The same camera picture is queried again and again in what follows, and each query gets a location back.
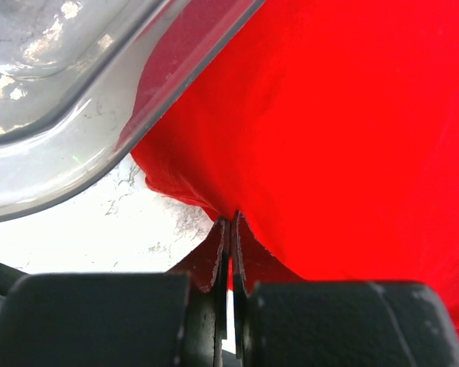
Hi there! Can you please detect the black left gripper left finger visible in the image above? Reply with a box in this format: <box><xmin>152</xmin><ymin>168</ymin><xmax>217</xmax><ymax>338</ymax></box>
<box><xmin>0</xmin><ymin>219</ymin><xmax>230</xmax><ymax>366</ymax></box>

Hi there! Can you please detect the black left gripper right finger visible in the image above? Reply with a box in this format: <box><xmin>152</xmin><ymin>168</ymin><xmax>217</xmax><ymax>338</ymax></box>
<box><xmin>231</xmin><ymin>213</ymin><xmax>459</xmax><ymax>366</ymax></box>

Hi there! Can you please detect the bright red t-shirt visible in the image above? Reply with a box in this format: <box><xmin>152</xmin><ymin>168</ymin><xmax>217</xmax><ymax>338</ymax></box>
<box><xmin>132</xmin><ymin>1</ymin><xmax>459</xmax><ymax>335</ymax></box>

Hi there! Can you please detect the clear grey plastic bin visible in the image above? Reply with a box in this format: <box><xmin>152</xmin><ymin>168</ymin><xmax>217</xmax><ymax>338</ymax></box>
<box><xmin>0</xmin><ymin>1</ymin><xmax>261</xmax><ymax>222</ymax></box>

